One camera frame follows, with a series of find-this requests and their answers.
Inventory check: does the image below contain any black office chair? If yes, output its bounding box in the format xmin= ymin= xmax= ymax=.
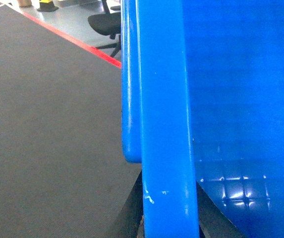
xmin=87 ymin=0 xmax=121 ymax=58

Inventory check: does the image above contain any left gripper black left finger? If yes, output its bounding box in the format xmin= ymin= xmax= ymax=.
xmin=104 ymin=172 xmax=145 ymax=238

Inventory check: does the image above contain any large blue plastic crate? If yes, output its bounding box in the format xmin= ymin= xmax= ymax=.
xmin=121 ymin=0 xmax=284 ymax=238

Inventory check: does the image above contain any black floor mat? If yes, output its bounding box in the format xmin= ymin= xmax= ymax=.
xmin=0 ymin=3 xmax=140 ymax=238

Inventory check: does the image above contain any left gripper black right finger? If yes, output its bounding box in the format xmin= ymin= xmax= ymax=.
xmin=196 ymin=182 xmax=245 ymax=238

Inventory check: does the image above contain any red floor tape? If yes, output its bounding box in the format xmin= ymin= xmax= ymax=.
xmin=20 ymin=12 xmax=121 ymax=68

